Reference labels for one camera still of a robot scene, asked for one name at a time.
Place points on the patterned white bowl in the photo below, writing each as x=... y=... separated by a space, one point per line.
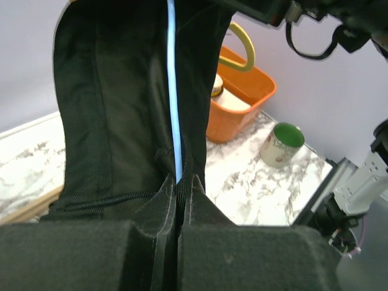
x=229 y=101

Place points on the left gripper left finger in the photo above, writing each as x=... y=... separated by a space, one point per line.
x=156 y=225

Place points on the orange plastic bin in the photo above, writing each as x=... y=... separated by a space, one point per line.
x=254 y=87

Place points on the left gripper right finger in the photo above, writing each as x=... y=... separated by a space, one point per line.
x=204 y=255

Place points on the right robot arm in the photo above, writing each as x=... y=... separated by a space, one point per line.
x=346 y=206

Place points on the light blue wire hanger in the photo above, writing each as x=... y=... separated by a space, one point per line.
x=172 y=87

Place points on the wooden clothes rack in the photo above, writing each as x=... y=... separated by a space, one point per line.
x=33 y=209

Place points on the green interior mug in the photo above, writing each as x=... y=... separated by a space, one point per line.
x=281 y=145

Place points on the cream cup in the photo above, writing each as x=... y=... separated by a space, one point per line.
x=218 y=86

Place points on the black pleated skirt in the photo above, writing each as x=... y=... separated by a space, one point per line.
x=109 y=64

